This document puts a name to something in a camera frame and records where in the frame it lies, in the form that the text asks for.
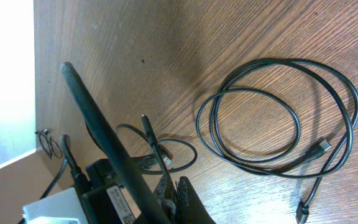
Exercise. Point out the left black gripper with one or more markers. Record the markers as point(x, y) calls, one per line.
point(105, 203)

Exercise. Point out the black USB cable long tail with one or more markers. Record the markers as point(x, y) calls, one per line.
point(157, 148)

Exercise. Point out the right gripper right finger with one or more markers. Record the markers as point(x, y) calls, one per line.
point(190, 208)

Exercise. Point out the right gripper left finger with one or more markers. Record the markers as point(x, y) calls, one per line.
point(126, 168)

